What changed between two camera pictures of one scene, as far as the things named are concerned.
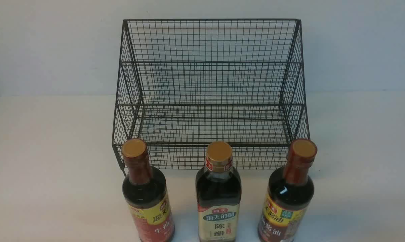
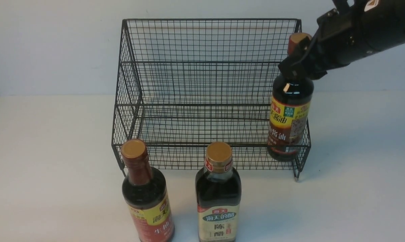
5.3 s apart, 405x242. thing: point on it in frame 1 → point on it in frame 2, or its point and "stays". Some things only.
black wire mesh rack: (184, 83) stays
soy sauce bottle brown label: (289, 195) → (289, 127)
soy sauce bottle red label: (145, 193) stays
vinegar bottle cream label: (218, 195) stays
